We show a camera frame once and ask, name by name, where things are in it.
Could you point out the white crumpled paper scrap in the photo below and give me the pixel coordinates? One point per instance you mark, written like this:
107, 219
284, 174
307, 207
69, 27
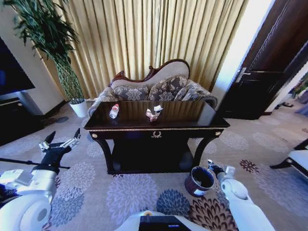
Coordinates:
158, 108

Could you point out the beige carved wooden sofa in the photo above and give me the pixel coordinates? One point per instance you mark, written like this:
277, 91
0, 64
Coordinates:
168, 69

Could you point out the golden pleated curtain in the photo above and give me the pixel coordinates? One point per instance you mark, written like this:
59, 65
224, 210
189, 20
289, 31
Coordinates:
144, 36

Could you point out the narrow floral grey cushion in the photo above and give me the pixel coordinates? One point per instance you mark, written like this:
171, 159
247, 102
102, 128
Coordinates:
190, 93

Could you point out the red white crumpled wrapper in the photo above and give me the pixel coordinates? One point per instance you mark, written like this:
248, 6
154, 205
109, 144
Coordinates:
151, 116

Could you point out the black shoe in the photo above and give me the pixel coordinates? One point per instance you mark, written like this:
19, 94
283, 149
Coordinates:
286, 105

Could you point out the large floral grey cushion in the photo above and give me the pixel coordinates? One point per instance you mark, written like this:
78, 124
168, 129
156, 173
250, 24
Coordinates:
166, 87

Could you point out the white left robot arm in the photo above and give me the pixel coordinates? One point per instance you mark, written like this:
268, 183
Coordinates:
24, 211

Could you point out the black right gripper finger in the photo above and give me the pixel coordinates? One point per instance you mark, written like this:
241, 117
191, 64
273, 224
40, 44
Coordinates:
210, 164

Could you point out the tall green potted plant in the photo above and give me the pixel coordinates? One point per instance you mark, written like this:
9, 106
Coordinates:
48, 31

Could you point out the dark round trash bin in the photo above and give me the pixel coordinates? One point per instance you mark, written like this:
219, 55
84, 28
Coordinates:
192, 187

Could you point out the clear plastic water bottle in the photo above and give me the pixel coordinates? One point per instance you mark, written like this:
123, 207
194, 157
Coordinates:
114, 111

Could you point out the dark television cabinet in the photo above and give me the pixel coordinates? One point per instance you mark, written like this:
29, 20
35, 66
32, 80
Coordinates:
16, 120

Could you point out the black flat television screen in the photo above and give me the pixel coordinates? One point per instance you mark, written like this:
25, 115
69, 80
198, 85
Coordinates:
12, 72

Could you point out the dark wooden console table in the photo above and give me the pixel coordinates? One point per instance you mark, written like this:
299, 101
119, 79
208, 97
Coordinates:
149, 149

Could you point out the white plant pot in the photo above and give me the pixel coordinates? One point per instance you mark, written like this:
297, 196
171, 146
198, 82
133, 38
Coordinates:
79, 109

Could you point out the small floral grey cushion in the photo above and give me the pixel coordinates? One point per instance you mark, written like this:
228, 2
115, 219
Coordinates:
131, 93

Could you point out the dark chair with pale seat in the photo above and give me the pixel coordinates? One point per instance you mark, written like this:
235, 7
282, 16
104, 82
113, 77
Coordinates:
297, 157

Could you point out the white robot front shell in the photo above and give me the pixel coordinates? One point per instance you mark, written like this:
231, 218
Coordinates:
156, 222

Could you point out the dark wooden door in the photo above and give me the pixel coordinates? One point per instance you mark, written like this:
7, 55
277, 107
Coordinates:
269, 72

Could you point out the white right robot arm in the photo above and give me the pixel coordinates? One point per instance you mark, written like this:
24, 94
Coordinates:
240, 204

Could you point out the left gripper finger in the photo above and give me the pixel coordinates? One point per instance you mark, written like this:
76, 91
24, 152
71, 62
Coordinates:
73, 140
48, 140

